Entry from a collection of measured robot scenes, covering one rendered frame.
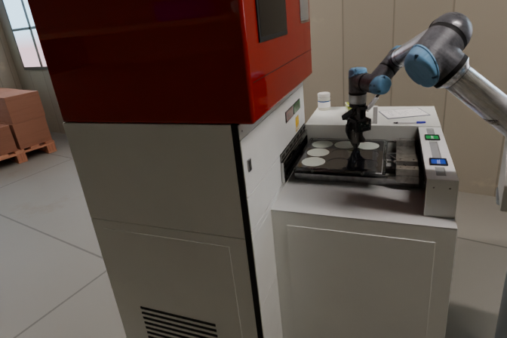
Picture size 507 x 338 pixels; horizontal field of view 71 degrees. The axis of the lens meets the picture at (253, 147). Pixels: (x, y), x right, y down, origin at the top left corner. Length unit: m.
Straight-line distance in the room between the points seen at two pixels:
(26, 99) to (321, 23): 3.92
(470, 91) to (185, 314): 1.29
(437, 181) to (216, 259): 0.79
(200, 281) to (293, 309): 0.44
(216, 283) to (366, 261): 0.55
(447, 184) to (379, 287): 0.46
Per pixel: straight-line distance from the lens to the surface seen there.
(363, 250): 1.39
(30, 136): 5.61
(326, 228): 1.36
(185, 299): 1.55
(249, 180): 1.15
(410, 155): 1.70
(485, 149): 3.24
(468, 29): 1.21
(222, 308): 1.49
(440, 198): 1.34
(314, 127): 1.85
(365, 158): 1.60
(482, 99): 1.19
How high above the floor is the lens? 1.52
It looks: 20 degrees down
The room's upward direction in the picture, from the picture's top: 6 degrees counter-clockwise
